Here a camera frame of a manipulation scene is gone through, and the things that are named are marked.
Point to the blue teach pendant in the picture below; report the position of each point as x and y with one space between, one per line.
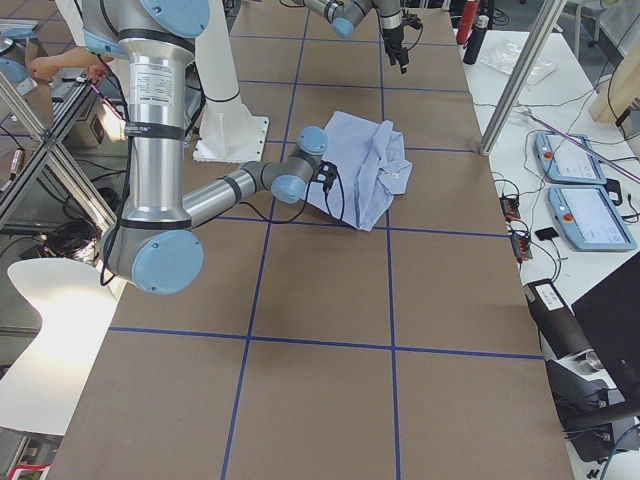
588 219
564 163

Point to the white moulded chair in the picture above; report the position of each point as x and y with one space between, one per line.
41 390

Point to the black water bottle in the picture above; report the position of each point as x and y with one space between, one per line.
475 40

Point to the red circuit board lower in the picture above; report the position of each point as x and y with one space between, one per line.
521 246

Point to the lower blue teach pendant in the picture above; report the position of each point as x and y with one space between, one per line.
588 219

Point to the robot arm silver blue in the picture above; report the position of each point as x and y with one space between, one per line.
152 244
393 18

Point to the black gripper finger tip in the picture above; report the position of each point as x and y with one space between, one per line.
402 59

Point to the black monitor screen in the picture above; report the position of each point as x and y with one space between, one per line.
608 315

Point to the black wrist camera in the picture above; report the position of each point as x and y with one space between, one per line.
411 20
326 175

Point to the standing person white shirt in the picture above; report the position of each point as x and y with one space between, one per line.
46 68

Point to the metal reacher grabber tool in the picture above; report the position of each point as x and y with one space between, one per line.
570 138

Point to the red circuit board upper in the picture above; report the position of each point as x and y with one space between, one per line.
510 208

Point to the upper blue teach pendant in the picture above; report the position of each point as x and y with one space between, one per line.
564 163

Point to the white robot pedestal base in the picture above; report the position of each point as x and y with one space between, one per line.
228 131

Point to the light blue striped shirt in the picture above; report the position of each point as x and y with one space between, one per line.
371 162

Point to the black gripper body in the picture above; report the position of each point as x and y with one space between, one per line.
392 33

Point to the aluminium frame post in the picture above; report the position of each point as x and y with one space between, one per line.
536 40

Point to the red cylinder bottle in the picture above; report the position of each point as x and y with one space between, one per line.
466 21

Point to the brown paper roll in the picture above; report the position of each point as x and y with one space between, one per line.
560 334

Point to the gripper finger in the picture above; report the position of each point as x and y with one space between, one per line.
392 56

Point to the red circuit board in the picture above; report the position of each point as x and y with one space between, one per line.
521 246
510 208

